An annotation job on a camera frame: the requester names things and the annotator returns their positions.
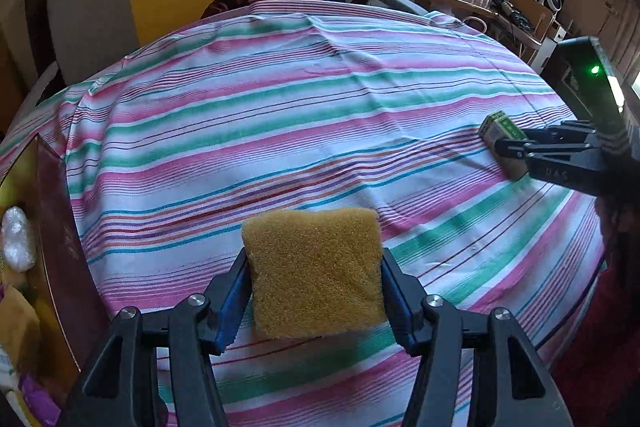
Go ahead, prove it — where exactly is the purple packet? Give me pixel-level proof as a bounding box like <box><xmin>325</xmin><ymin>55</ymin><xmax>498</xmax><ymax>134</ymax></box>
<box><xmin>17</xmin><ymin>374</ymin><xmax>63</xmax><ymax>425</ymax></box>

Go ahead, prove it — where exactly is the striped bed sheet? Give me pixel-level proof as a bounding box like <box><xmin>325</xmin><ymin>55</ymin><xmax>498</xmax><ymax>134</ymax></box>
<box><xmin>0</xmin><ymin>0</ymin><xmax>608</xmax><ymax>427</ymax></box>

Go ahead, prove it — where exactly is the red blanket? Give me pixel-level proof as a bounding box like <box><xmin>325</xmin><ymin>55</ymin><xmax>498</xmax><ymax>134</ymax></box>
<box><xmin>552</xmin><ymin>257</ymin><xmax>640</xmax><ymax>427</ymax></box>

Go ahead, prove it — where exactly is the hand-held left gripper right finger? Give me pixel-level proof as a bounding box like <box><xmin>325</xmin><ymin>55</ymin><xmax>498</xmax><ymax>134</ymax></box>
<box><xmin>382</xmin><ymin>248</ymin><xmax>576</xmax><ymax>427</ymax></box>

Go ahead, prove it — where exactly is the yellow sponge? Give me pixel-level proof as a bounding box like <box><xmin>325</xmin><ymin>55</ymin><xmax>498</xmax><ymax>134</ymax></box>
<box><xmin>241</xmin><ymin>207</ymin><xmax>388</xmax><ymax>339</ymax></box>
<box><xmin>0</xmin><ymin>284</ymin><xmax>42</xmax><ymax>373</ymax></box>

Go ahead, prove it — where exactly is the wooden folding chair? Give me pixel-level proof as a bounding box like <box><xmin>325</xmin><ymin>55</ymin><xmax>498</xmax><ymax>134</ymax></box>
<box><xmin>492</xmin><ymin>0</ymin><xmax>556</xmax><ymax>63</ymax></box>

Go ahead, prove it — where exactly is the white plastic-wrapped item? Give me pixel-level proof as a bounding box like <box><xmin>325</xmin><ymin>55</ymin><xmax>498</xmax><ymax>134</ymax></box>
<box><xmin>1</xmin><ymin>206</ymin><xmax>37</xmax><ymax>272</ymax></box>

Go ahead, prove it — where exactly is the pale green white packet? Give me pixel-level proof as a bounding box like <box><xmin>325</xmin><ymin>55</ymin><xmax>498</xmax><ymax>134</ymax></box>
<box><xmin>0</xmin><ymin>347</ymin><xmax>21</xmax><ymax>390</ymax></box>

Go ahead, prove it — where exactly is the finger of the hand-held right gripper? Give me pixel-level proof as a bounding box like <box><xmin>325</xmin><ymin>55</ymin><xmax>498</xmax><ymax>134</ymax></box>
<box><xmin>494</xmin><ymin>134</ymin><xmax>608</xmax><ymax>198</ymax></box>
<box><xmin>524</xmin><ymin>120</ymin><xmax>600</xmax><ymax>143</ymax></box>

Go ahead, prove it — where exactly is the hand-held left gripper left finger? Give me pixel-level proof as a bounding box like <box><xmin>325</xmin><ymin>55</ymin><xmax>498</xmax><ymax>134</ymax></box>
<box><xmin>60</xmin><ymin>248</ymin><xmax>253</xmax><ymax>427</ymax></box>

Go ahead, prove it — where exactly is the green box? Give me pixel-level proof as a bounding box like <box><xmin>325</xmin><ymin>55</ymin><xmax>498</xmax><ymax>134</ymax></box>
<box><xmin>477</xmin><ymin>111</ymin><xmax>531</xmax><ymax>180</ymax></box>

